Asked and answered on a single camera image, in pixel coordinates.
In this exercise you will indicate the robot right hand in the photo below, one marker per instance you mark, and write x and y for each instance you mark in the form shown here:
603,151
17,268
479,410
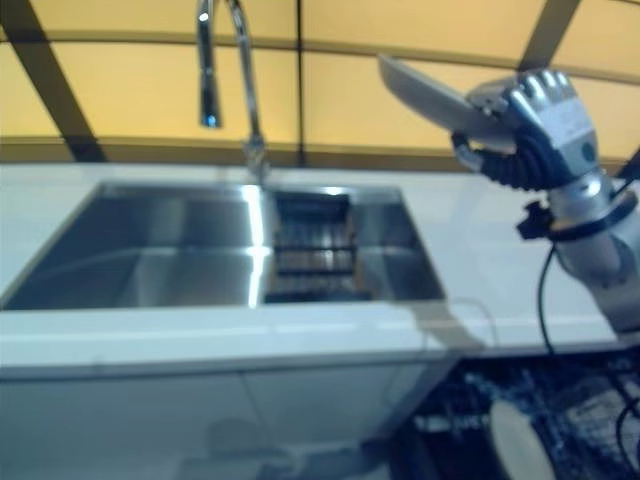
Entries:
545,135

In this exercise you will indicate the cream round plate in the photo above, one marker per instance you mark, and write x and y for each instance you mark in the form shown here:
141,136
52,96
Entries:
517,445
425,95

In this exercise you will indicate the black dishwasher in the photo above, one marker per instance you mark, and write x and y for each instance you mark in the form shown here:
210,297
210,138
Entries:
450,430

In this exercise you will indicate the black sink drying rack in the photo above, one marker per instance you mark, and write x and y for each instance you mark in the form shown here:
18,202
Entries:
315,250

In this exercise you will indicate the chrome gooseneck faucet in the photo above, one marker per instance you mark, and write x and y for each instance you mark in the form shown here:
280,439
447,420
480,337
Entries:
252,90

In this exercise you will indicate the white cabinet door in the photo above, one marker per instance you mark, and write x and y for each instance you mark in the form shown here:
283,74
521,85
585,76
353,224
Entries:
340,395
120,405

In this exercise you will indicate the stainless steel sink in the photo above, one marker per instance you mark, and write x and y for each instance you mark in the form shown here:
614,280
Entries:
150,245

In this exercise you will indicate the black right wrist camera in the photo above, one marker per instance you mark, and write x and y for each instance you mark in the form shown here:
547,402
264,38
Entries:
534,220

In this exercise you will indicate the yellow window with dark frame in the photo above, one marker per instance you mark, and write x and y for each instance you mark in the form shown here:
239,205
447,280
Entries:
125,75

